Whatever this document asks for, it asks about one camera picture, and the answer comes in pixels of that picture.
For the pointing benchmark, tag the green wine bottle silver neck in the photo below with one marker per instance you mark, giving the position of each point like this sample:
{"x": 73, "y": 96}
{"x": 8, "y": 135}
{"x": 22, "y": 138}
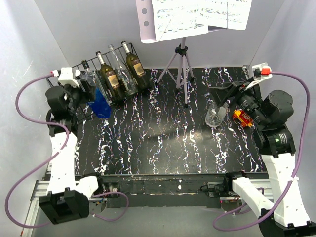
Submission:
{"x": 111, "y": 80}

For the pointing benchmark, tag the sheet music page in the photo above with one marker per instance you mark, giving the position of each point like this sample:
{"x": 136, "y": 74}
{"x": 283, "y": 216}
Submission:
{"x": 227, "y": 14}
{"x": 175, "y": 19}

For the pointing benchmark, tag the left sheet music page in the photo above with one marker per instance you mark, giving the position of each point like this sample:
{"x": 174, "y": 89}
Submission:
{"x": 175, "y": 19}

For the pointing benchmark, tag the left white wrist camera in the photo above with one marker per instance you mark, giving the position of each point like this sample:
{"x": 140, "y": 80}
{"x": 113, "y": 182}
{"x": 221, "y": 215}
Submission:
{"x": 67, "y": 76}

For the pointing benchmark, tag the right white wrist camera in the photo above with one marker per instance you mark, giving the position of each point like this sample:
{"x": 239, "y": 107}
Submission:
{"x": 261, "y": 72}

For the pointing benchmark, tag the blue square bottle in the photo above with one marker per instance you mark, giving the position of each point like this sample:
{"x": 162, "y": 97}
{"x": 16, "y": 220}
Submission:
{"x": 99, "y": 105}

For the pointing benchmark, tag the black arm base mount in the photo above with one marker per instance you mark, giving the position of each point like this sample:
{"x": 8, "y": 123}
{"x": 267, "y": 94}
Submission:
{"x": 173, "y": 190}

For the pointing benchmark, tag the dark green wine bottle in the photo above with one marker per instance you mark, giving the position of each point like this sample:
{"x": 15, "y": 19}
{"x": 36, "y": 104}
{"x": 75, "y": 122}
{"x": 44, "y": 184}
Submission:
{"x": 136, "y": 68}

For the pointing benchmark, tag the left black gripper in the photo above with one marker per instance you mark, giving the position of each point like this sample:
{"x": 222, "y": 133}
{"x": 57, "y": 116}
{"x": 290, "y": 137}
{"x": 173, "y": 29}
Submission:
{"x": 88, "y": 95}

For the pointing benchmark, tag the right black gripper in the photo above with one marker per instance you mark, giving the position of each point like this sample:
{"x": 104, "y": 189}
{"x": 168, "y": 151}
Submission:
{"x": 221, "y": 94}

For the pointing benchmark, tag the tall clear empty bottle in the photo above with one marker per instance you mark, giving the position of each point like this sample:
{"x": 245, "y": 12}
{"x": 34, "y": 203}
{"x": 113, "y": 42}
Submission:
{"x": 123, "y": 73}

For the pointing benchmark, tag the lilac music stand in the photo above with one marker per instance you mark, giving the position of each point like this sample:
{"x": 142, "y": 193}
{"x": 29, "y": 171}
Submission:
{"x": 145, "y": 14}

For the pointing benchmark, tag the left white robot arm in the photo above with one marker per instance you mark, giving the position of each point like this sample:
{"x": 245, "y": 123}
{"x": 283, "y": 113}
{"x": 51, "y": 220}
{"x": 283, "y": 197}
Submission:
{"x": 62, "y": 135}

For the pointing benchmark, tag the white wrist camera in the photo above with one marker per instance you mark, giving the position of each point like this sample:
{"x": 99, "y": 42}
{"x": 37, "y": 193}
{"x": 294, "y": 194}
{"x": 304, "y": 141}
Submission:
{"x": 67, "y": 76}
{"x": 261, "y": 72}

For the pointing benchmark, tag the red yellow toy block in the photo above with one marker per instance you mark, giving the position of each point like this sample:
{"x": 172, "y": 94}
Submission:
{"x": 243, "y": 118}

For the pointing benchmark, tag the aluminium frame rail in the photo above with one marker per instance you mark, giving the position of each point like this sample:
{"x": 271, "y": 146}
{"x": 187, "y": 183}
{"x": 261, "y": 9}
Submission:
{"x": 39, "y": 187}

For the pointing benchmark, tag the black wire wine rack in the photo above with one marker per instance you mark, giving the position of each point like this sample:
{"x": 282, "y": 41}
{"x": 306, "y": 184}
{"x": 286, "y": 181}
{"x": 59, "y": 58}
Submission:
{"x": 58, "y": 99}

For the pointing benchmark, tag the right sheet music page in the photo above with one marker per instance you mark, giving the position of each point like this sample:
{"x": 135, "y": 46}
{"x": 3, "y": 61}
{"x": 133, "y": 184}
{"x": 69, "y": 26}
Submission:
{"x": 227, "y": 14}

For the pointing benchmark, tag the small clear glass bottle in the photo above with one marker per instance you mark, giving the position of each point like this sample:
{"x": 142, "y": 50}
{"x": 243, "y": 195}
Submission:
{"x": 215, "y": 114}

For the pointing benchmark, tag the clear bottle black cap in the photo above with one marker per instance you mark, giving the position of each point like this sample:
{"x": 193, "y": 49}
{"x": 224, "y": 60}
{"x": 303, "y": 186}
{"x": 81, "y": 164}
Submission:
{"x": 96, "y": 78}

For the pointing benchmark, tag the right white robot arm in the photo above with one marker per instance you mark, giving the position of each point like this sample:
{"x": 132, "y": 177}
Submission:
{"x": 285, "y": 214}

